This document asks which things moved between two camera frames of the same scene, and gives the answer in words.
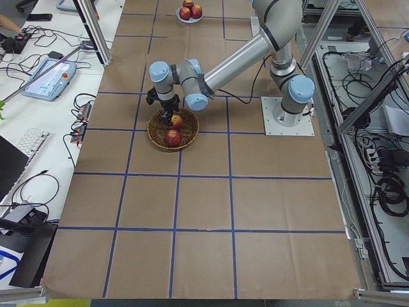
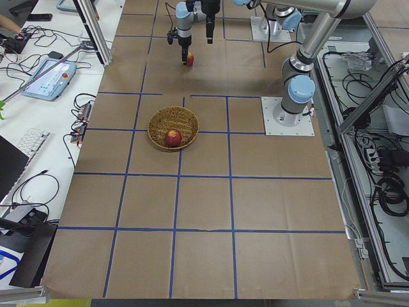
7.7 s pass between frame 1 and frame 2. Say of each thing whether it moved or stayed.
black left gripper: moved
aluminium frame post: stayed
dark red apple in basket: stayed
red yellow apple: moved
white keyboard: stayed
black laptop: stayed
